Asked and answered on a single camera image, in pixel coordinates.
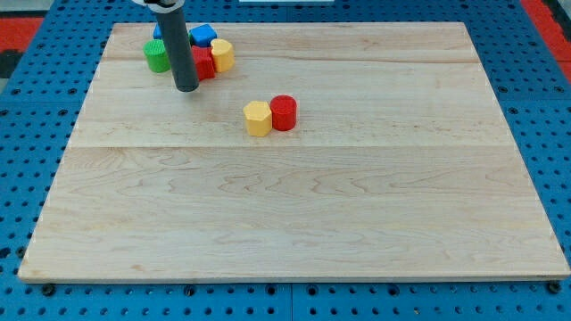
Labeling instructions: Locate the yellow hexagon block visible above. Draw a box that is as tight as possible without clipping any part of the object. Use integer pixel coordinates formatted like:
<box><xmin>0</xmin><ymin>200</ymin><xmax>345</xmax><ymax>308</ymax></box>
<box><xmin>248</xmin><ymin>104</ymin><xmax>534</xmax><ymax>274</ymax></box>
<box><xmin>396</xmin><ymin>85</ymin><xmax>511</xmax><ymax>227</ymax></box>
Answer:
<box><xmin>243</xmin><ymin>101</ymin><xmax>272</xmax><ymax>137</ymax></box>

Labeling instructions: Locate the red cylinder block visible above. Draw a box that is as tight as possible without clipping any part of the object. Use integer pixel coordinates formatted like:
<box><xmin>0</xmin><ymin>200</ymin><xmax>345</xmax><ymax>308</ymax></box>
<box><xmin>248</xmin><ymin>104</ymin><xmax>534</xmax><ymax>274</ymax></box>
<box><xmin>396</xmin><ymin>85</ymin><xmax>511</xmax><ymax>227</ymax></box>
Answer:
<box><xmin>269</xmin><ymin>95</ymin><xmax>297</xmax><ymax>131</ymax></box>

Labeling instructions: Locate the light wooden board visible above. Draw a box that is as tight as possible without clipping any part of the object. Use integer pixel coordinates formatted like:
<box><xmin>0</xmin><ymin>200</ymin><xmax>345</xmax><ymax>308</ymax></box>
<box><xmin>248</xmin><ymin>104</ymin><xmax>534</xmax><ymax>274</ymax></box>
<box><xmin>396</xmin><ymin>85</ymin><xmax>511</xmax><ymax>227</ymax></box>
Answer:
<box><xmin>19</xmin><ymin>22</ymin><xmax>570</xmax><ymax>284</ymax></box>

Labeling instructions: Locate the yellow rounded block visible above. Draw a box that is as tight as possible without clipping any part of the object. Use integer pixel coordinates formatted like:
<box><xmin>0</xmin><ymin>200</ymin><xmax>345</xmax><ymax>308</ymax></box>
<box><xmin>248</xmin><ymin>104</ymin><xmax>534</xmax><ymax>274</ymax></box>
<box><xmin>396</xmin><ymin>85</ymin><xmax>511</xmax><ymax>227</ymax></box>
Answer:
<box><xmin>211</xmin><ymin>38</ymin><xmax>235</xmax><ymax>73</ymax></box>

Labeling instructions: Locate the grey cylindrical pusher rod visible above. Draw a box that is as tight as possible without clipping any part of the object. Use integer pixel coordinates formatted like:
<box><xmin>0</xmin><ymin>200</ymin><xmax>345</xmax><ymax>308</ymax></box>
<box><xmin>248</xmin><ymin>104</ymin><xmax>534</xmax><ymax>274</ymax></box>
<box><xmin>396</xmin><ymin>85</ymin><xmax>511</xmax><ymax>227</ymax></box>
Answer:
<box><xmin>152</xmin><ymin>5</ymin><xmax>199</xmax><ymax>92</ymax></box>

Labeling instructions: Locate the blue cube block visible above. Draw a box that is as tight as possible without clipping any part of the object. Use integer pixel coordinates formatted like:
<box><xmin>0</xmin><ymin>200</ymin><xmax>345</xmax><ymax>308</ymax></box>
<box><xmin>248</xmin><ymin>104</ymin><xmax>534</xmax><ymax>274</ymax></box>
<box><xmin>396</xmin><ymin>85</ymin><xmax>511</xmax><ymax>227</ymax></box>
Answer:
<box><xmin>189</xmin><ymin>24</ymin><xmax>218</xmax><ymax>47</ymax></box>

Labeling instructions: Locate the green cylinder block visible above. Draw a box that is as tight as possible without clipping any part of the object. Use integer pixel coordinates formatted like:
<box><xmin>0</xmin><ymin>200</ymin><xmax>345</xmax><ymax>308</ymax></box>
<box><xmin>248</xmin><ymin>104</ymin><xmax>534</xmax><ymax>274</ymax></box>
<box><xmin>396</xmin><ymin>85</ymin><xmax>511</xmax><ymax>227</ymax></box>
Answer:
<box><xmin>143</xmin><ymin>39</ymin><xmax>170</xmax><ymax>73</ymax></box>

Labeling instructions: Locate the blue block behind rod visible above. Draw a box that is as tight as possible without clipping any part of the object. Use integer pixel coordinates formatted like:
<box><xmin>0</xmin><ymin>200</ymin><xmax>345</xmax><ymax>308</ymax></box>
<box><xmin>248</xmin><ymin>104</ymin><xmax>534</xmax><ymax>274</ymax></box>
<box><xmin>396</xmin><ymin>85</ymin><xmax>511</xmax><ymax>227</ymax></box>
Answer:
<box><xmin>153</xmin><ymin>24</ymin><xmax>162</xmax><ymax>39</ymax></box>

